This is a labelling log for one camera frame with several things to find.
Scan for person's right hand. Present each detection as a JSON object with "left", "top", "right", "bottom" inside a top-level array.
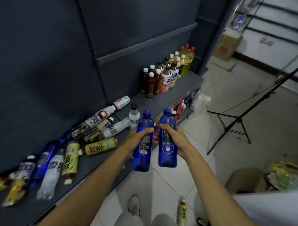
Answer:
[{"left": 159, "top": 127, "right": 188, "bottom": 160}]

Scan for person's left hand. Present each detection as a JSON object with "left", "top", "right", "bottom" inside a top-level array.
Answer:
[{"left": 124, "top": 127, "right": 155, "bottom": 161}]

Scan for blue bottle with droplet print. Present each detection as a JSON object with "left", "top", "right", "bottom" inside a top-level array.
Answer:
[{"left": 158, "top": 108, "right": 178, "bottom": 168}]

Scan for blue bottle with barcode label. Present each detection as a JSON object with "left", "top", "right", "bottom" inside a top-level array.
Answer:
[{"left": 132, "top": 110, "right": 154, "bottom": 172}]

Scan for person's left forearm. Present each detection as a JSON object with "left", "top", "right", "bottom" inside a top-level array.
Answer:
[{"left": 38, "top": 142, "right": 134, "bottom": 226}]

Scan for person's right forearm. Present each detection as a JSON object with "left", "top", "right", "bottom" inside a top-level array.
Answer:
[{"left": 179, "top": 145, "right": 259, "bottom": 226}]

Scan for clear bottle with black cap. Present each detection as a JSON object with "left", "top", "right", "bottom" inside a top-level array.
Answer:
[{"left": 129, "top": 104, "right": 141, "bottom": 130}]

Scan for red snack packets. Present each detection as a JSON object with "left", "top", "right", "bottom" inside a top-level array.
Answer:
[{"left": 172, "top": 102, "right": 187, "bottom": 122}]

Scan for white bottle blue striped label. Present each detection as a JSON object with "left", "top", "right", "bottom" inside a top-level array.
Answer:
[{"left": 102, "top": 117, "right": 131, "bottom": 139}]

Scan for white bottle red green label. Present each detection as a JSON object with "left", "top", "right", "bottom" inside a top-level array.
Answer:
[{"left": 113, "top": 96, "right": 131, "bottom": 110}]

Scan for blue snack packets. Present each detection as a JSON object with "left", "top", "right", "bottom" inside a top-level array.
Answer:
[{"left": 182, "top": 91, "right": 196, "bottom": 108}]

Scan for white plastic bag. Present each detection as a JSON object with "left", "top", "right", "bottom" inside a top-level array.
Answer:
[{"left": 190, "top": 90, "right": 212, "bottom": 113}]

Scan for white bottle red round label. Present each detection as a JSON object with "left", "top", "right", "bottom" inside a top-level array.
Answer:
[{"left": 84, "top": 105, "right": 116, "bottom": 128}]

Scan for yellow green tea bottle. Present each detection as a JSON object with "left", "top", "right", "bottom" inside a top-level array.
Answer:
[
  {"left": 78, "top": 137, "right": 118, "bottom": 156},
  {"left": 61, "top": 142, "right": 81, "bottom": 186},
  {"left": 176, "top": 197, "right": 188, "bottom": 226}
]

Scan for dark bottle yellow label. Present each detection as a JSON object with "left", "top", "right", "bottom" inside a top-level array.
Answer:
[{"left": 83, "top": 117, "right": 114, "bottom": 143}]

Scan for group of standing drink bottles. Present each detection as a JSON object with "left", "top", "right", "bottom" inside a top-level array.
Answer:
[{"left": 140, "top": 44, "right": 195, "bottom": 99}]

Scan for dark clear bottle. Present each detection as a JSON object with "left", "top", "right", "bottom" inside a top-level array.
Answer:
[{"left": 70, "top": 122, "right": 93, "bottom": 140}]

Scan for black tripod stand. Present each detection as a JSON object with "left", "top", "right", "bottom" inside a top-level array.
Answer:
[{"left": 206, "top": 67, "right": 298, "bottom": 156}]

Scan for person's grey shoe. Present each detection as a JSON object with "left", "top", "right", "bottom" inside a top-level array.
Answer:
[{"left": 127, "top": 195, "right": 140, "bottom": 218}]

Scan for dark grey shop shelf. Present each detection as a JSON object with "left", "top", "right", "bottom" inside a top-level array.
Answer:
[{"left": 0, "top": 0, "right": 233, "bottom": 226}]

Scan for blue plastic bottle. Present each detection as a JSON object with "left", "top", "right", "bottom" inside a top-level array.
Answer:
[
  {"left": 30, "top": 140, "right": 60, "bottom": 188},
  {"left": 59, "top": 131, "right": 75, "bottom": 145}
]

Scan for person's grey trousers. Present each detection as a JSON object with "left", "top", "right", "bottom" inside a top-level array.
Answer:
[{"left": 114, "top": 210, "right": 178, "bottom": 226}]

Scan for round brown stool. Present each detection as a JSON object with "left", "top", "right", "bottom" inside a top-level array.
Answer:
[{"left": 224, "top": 167, "right": 269, "bottom": 194}]

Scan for clear bottle white label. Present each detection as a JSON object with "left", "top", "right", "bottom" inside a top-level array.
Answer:
[{"left": 36, "top": 148, "right": 66, "bottom": 201}]

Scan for brown cardboard box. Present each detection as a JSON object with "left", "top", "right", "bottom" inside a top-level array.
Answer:
[{"left": 213, "top": 32, "right": 244, "bottom": 62}]

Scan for green snack packets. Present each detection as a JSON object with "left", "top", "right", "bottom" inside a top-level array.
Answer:
[{"left": 264, "top": 161, "right": 298, "bottom": 192}]

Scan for bottle with pale blue label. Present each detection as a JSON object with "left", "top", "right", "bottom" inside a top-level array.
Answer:
[{"left": 13, "top": 155, "right": 38, "bottom": 181}]

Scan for person's white shirt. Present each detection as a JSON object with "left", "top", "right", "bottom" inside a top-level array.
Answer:
[{"left": 232, "top": 192, "right": 298, "bottom": 226}]

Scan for blue and white package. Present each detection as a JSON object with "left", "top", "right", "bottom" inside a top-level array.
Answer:
[{"left": 230, "top": 7, "right": 248, "bottom": 31}]

